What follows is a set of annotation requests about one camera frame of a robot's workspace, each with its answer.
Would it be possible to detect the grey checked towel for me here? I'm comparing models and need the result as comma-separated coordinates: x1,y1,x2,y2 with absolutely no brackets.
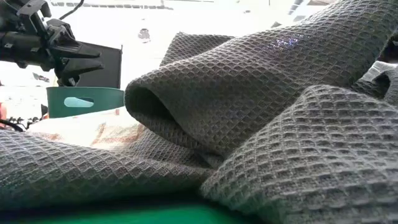
200,83,398,224

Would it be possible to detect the light grey waffle towel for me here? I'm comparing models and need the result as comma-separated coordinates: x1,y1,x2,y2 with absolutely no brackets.
350,60,398,107

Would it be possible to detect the black panel on stand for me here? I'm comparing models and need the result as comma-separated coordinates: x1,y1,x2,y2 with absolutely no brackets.
75,42,123,90

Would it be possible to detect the teal plastic basket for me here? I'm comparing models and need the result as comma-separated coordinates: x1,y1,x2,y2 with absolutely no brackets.
46,86,126,119

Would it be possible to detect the dark grey waffle towel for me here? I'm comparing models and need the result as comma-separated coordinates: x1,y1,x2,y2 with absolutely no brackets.
124,0,398,163
0,128,216,210

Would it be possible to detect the white red-checked towel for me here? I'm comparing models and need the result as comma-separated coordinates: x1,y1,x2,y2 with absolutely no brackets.
27,106,147,149

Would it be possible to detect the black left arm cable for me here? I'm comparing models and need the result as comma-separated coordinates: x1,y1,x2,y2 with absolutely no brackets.
58,0,85,21

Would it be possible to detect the green table mat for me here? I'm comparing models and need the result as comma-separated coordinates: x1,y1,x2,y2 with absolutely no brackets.
0,201,252,224

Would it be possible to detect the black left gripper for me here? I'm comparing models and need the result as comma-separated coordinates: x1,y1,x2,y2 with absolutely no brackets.
40,18,105,87

